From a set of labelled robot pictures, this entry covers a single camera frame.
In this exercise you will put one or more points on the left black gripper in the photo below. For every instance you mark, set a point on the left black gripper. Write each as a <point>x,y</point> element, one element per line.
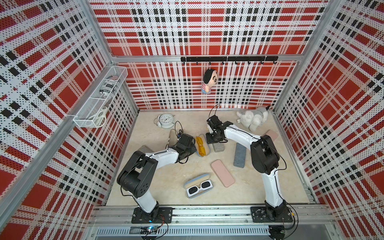
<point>193,148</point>

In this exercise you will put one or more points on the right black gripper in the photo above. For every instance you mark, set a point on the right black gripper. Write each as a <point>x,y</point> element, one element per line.
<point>210,140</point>

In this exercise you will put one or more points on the grey marble teal-lined case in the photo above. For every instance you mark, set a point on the grey marble teal-lined case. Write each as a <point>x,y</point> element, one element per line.
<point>145,149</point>

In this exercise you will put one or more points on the small pink glasses case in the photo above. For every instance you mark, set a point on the small pink glasses case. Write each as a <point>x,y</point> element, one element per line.
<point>272,134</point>

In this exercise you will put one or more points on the beige case with dark glasses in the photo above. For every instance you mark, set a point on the beige case with dark glasses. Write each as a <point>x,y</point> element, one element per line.
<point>174,137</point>

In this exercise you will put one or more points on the teal-lined glasses case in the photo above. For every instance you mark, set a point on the teal-lined glasses case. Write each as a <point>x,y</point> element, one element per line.
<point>218,147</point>

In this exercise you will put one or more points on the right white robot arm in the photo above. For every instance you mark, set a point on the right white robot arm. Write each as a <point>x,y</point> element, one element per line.
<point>264,156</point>

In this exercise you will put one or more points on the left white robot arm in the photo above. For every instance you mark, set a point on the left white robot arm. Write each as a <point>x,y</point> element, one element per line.
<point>137,175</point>

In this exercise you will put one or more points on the yellow sunglasses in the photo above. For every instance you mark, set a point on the yellow sunglasses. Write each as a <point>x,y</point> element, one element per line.
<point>201,148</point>

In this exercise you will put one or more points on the white plush toy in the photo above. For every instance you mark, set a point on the white plush toy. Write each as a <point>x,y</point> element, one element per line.
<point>253,119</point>

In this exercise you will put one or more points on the white alarm clock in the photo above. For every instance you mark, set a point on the white alarm clock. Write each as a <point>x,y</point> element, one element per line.
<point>165,121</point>

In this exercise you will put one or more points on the white sunglasses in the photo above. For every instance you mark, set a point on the white sunglasses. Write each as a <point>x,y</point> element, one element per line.
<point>196,190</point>

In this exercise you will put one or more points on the cartoon boy doll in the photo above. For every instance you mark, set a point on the cartoon boy doll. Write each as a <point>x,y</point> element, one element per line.
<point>209,80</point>

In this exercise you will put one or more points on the white scissors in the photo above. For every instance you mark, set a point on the white scissors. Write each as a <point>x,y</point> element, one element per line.
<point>99,119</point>

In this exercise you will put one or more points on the small circuit board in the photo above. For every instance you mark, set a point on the small circuit board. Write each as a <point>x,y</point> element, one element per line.
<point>143,230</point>

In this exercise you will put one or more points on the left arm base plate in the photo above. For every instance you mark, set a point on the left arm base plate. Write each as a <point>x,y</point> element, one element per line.
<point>159,215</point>

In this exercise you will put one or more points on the black hook rail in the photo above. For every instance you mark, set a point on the black hook rail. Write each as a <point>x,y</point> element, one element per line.
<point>223,59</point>

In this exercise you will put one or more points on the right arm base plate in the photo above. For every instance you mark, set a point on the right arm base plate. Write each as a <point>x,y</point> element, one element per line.
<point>267,215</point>

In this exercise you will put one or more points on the clear wall shelf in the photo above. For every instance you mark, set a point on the clear wall shelf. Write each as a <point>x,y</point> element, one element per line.
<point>96,101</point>

